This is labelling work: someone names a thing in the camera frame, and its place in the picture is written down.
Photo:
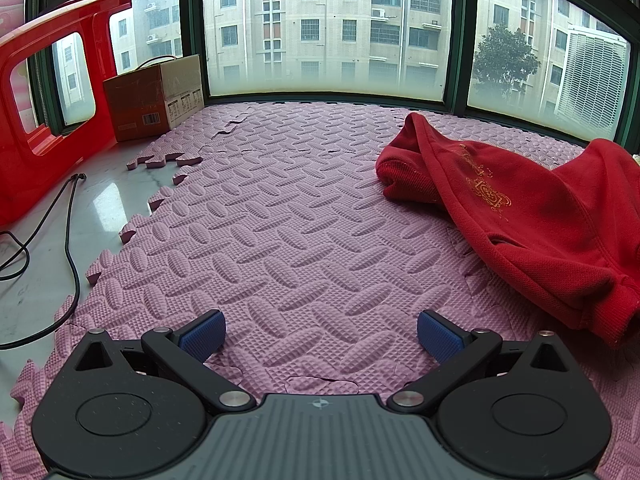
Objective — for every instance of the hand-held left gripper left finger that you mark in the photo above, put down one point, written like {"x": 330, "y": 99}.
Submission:
{"x": 205, "y": 334}

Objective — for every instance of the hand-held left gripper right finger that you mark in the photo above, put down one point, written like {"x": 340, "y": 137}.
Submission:
{"x": 438, "y": 336}

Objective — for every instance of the red sweater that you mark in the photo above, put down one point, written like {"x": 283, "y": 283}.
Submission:
{"x": 540, "y": 230}

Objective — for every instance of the pink foam floor mat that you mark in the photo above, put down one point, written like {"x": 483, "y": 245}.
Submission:
{"x": 300, "y": 235}

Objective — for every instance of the loose pink foam mat piece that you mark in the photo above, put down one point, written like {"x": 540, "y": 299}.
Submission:
{"x": 155, "y": 161}

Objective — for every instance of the brown cardboard box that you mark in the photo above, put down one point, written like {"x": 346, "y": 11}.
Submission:
{"x": 150, "y": 100}

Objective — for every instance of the red plastic stool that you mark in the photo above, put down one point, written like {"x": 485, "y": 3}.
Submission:
{"x": 20, "y": 175}

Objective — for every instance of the green tree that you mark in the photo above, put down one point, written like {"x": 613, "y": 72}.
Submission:
{"x": 505, "y": 55}

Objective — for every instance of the white louvered air conditioner unit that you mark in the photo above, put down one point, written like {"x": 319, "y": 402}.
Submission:
{"x": 592, "y": 80}

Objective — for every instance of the beige apartment building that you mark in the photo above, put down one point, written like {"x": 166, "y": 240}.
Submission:
{"x": 340, "y": 20}

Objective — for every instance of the dark green window frame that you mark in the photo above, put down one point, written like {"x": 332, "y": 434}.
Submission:
{"x": 462, "y": 35}

